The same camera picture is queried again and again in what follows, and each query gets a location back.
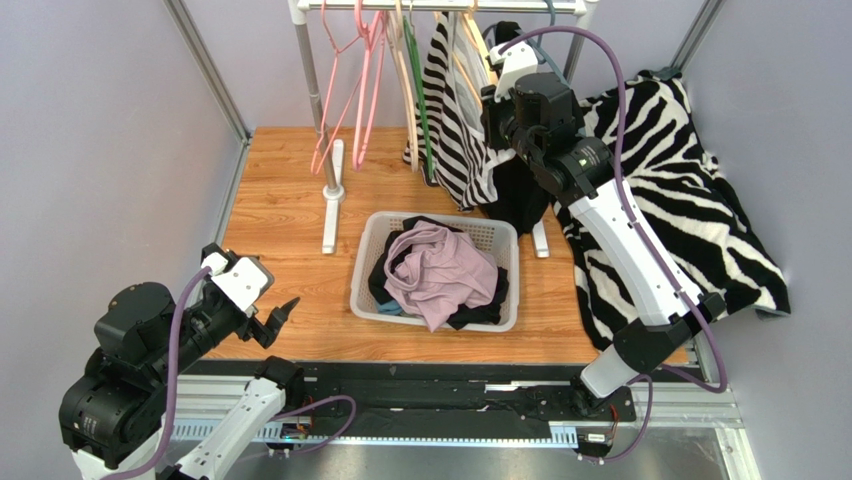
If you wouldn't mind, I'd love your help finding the black garment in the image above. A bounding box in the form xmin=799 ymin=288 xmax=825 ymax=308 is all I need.
xmin=368 ymin=230 xmax=508 ymax=330

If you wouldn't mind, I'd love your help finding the beige wooden hanger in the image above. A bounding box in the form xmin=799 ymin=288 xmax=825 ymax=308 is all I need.
xmin=387 ymin=0 xmax=419 ymax=172

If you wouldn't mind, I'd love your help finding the mauve tank top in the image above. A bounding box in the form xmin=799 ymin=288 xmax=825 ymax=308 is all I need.
xmin=381 ymin=216 xmax=501 ymax=332

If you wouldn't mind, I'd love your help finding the white plastic laundry basket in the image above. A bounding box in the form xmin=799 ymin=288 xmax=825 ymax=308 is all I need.
xmin=350 ymin=211 xmax=521 ymax=333

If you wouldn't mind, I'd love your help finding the thick pink plastic hanger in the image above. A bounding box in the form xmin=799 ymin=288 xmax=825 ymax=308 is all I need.
xmin=351 ymin=1 xmax=386 ymax=171

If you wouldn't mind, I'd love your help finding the black white striped top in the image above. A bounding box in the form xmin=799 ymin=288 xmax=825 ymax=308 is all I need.
xmin=415 ymin=12 xmax=515 ymax=211

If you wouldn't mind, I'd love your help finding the green hanger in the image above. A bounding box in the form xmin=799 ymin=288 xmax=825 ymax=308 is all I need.
xmin=403 ymin=16 xmax=434 ymax=185

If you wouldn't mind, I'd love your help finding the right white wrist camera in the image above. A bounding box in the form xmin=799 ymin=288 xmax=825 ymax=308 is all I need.
xmin=489 ymin=41 xmax=538 ymax=103

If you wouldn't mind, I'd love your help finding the black tank top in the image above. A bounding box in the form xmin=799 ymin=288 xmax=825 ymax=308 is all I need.
xmin=469 ymin=114 xmax=550 ymax=236

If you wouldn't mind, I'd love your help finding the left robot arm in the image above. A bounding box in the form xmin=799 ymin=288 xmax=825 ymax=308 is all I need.
xmin=58 ymin=277 xmax=300 ymax=479

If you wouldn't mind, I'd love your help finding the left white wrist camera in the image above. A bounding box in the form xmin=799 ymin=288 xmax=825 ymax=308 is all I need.
xmin=201 ymin=243 xmax=275 ymax=317

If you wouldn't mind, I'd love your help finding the metal clothes rack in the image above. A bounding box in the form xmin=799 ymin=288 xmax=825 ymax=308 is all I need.
xmin=288 ymin=1 xmax=597 ymax=255

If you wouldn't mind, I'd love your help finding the cream hanger with striped top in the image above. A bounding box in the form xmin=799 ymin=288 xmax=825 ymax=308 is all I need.
xmin=424 ymin=8 xmax=497 ymax=117

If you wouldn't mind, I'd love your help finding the thin pink wire hanger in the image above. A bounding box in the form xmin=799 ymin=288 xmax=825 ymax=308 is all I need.
xmin=310 ymin=1 xmax=363 ymax=175

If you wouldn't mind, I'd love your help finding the blue tank top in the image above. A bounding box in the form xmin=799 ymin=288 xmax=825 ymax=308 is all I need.
xmin=376 ymin=300 xmax=404 ymax=316

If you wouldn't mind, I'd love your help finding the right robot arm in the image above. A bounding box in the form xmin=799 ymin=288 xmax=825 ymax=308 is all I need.
xmin=480 ymin=73 xmax=724 ymax=409

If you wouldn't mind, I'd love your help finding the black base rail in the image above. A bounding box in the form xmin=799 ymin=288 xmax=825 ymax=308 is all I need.
xmin=179 ymin=359 xmax=640 ymax=444

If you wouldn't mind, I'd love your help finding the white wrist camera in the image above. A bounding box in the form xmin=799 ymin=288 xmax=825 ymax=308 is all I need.
xmin=201 ymin=243 xmax=275 ymax=317
xmin=489 ymin=41 xmax=538 ymax=103

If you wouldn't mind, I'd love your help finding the zebra print blanket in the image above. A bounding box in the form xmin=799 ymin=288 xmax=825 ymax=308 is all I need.
xmin=552 ymin=70 xmax=791 ymax=351

